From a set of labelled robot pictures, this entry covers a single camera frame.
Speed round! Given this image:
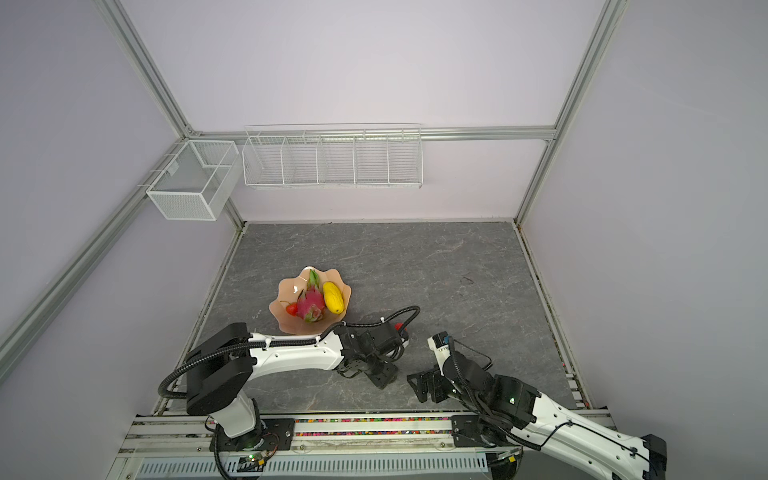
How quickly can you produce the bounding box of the yellow fake mango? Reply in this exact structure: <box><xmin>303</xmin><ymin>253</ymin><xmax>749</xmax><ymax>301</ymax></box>
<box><xmin>323</xmin><ymin>281</ymin><xmax>345</xmax><ymax>315</ymax></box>

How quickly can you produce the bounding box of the pink fake dragon fruit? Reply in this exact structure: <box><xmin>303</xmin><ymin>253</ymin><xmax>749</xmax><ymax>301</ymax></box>
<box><xmin>297</xmin><ymin>270</ymin><xmax>325</xmax><ymax>323</ymax></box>

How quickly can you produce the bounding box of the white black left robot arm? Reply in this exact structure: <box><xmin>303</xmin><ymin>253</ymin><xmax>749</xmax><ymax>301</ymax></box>
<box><xmin>157</xmin><ymin>305</ymin><xmax>421</xmax><ymax>439</ymax></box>

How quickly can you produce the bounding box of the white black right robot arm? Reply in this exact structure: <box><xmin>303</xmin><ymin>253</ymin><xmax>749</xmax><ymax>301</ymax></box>
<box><xmin>407</xmin><ymin>332</ymin><xmax>667</xmax><ymax>479</ymax></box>

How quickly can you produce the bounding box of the pink scalloped fruit bowl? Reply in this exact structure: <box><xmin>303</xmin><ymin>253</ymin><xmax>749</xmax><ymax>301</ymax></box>
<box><xmin>269</xmin><ymin>267</ymin><xmax>351</xmax><ymax>335</ymax></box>

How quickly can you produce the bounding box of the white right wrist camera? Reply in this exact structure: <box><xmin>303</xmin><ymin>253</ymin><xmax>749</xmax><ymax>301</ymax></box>
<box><xmin>427</xmin><ymin>331</ymin><xmax>451</xmax><ymax>373</ymax></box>

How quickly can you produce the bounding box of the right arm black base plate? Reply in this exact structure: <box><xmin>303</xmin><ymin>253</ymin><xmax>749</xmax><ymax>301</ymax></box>
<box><xmin>450</xmin><ymin>414</ymin><xmax>511</xmax><ymax>448</ymax></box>

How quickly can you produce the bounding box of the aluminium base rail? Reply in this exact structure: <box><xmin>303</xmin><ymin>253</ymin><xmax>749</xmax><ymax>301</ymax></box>
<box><xmin>107</xmin><ymin>411</ymin><xmax>586</xmax><ymax>479</ymax></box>

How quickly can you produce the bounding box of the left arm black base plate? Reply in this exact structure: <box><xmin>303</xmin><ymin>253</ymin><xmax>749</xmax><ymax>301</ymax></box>
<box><xmin>209</xmin><ymin>417</ymin><xmax>296</xmax><ymax>453</ymax></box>

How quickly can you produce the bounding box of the white wire wall rack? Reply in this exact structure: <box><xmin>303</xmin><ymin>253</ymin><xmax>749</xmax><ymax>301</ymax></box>
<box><xmin>241</xmin><ymin>123</ymin><xmax>424</xmax><ymax>189</ymax></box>

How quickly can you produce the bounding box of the white mesh wall basket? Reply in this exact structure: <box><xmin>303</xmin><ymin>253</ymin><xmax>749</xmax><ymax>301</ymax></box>
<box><xmin>147</xmin><ymin>140</ymin><xmax>243</xmax><ymax>221</ymax></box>

